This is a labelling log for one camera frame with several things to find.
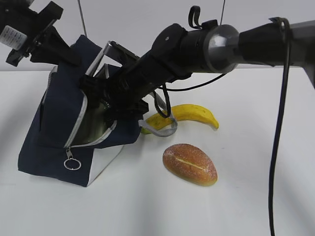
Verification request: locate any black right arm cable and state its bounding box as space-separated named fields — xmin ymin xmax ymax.
xmin=154 ymin=6 xmax=291 ymax=236

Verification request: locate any brown bread roll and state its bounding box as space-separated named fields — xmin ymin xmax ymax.
xmin=162 ymin=144 xmax=218 ymax=186

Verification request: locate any navy insulated lunch bag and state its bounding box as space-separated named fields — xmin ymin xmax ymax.
xmin=17 ymin=34 xmax=178 ymax=188

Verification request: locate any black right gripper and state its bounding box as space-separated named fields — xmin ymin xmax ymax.
xmin=79 ymin=53 xmax=195 ymax=116

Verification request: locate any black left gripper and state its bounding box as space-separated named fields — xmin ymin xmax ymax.
xmin=0 ymin=0 xmax=81 ymax=67

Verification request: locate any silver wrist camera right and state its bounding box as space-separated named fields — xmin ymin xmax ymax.
xmin=104 ymin=41 xmax=140 ymax=66

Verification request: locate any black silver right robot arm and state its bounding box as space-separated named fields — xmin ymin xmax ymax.
xmin=80 ymin=18 xmax=315 ymax=119

